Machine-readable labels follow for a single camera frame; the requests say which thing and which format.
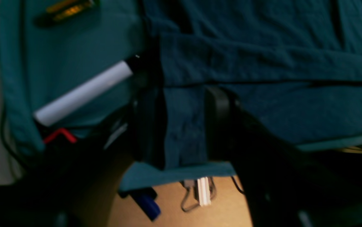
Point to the dark blue T-shirt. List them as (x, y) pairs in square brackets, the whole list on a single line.
[(295, 64)]

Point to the gold AA battery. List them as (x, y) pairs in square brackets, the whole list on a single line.
[(64, 10)]

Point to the light blue table cloth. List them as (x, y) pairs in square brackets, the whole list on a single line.
[(38, 65)]

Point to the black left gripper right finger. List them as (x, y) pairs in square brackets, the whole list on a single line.
[(284, 187)]

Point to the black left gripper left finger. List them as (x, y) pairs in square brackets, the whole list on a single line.
[(43, 197)]

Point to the blue clamp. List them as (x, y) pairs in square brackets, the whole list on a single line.
[(145, 199)]

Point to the white black marker pen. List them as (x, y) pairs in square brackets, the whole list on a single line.
[(73, 100)]

